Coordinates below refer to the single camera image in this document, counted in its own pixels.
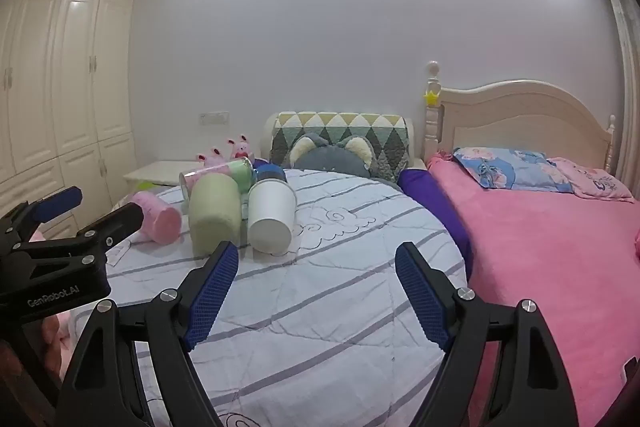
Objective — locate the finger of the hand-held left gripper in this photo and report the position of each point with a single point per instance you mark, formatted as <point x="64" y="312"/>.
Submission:
<point x="122" y="219"/>
<point x="57" y="203"/>

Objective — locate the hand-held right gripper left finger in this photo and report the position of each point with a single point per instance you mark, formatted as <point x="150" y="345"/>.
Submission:
<point x="210" y="292"/>

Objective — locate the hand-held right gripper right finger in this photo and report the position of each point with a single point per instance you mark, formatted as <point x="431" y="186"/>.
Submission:
<point x="422" y="297"/>

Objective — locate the pink cup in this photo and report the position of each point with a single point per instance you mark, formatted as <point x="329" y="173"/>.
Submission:
<point x="157" y="217"/>

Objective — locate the white cup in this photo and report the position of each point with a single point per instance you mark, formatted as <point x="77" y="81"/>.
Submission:
<point x="270" y="214"/>

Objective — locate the clear cup with green lining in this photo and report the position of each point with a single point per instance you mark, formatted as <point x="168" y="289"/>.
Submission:
<point x="220" y="172"/>

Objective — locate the blue cup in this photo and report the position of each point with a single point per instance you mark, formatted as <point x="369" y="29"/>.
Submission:
<point x="270" y="172"/>

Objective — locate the white nightstand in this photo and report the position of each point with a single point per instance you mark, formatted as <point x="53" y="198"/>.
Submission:
<point x="160" y="172"/>

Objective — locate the purple bed sheet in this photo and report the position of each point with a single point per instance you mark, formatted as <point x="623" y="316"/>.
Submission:
<point x="430" y="202"/>

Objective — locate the white striped duvet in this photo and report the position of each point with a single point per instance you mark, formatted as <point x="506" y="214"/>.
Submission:
<point x="325" y="297"/>

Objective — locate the pink plush toy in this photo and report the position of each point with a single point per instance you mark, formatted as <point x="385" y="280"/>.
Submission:
<point x="212" y="158"/>
<point x="241" y="148"/>

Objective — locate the cream wardrobe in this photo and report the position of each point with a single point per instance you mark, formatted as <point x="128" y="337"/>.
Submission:
<point x="65" y="82"/>

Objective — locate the pink blanket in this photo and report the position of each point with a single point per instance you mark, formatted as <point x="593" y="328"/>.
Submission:
<point x="540" y="257"/>

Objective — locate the blue printed pillow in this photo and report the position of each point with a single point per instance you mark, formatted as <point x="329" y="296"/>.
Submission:
<point x="510" y="169"/>

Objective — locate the diamond pattern cushion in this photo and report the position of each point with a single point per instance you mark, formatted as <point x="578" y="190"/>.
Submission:
<point x="385" y="137"/>

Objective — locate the grey cat plush pillow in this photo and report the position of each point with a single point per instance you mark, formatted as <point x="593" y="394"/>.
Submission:
<point x="330" y="159"/>

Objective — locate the yellow star sticker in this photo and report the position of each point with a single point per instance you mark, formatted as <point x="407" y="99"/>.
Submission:
<point x="431" y="97"/>

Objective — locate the cream wooden bed headboard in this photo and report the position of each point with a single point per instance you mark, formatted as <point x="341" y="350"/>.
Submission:
<point x="520" y="117"/>

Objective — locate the pink printed pillow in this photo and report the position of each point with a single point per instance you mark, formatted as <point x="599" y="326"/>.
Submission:
<point x="595" y="179"/>

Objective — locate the cream curtain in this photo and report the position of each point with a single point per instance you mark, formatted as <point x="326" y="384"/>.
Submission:
<point x="622" y="47"/>

